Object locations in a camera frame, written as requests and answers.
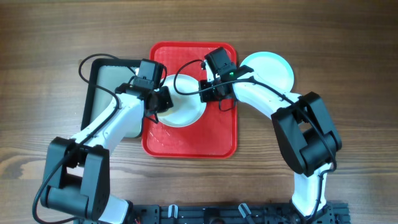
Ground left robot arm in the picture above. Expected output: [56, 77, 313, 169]
[32, 83, 173, 223]

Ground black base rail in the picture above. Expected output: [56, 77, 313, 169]
[73, 203, 351, 224]

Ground white round plate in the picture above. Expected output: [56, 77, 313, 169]
[157, 74, 206, 128]

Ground teal plate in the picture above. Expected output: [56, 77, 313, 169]
[239, 52, 295, 91]

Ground black tray with water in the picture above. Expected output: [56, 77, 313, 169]
[80, 58, 144, 138]

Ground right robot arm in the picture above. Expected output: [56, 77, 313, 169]
[199, 67, 342, 223]

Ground red plastic tray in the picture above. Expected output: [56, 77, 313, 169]
[142, 41, 238, 159]

